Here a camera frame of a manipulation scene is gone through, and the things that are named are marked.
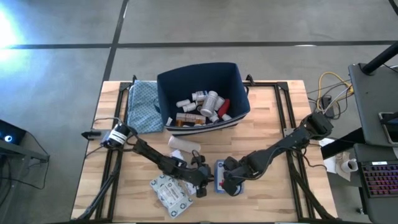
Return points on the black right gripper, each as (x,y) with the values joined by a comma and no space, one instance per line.
(234,170)

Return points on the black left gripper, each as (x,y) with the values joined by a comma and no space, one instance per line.
(200,175)

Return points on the blue first aid kit case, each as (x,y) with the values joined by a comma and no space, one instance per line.
(217,174)

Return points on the white patterned pouch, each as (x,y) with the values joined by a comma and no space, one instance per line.
(171,196)

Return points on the long white AUVON box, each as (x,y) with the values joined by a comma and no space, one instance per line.
(178,154)

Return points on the white bottle blue label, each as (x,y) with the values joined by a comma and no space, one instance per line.
(214,118)

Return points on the white bottle pink label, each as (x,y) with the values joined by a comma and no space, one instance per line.
(226,117)

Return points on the red plastic tube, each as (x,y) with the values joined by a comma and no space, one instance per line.
(224,108)

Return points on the small white pill bottle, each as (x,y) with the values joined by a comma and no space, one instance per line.
(219,102)
(183,103)
(189,107)

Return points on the large white pill bottle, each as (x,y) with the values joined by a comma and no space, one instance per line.
(209,104)

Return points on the white melatonin bottle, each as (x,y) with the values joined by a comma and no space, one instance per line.
(199,96)

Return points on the navy white striped fabric basket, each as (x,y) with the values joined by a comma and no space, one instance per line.
(199,77)

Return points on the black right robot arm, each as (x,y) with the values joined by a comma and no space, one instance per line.
(280,147)

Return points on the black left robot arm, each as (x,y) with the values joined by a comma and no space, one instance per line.
(155,157)

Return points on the blue patterned cloth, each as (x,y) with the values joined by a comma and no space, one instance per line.
(143,109)

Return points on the white mug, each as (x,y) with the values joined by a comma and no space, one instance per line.
(349,165)

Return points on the backlit black keyboard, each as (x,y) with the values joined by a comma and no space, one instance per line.
(381,180)

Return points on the dark grey desk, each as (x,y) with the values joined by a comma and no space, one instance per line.
(379,211)

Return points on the black tablet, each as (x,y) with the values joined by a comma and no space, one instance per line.
(390,127)

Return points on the grey metal shelf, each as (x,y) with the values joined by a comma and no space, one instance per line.
(25,152)

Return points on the black pole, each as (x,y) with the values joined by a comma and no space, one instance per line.
(381,59)

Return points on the black device blue light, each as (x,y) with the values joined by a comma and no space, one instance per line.
(12,132)

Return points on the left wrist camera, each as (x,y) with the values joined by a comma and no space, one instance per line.
(198,158)

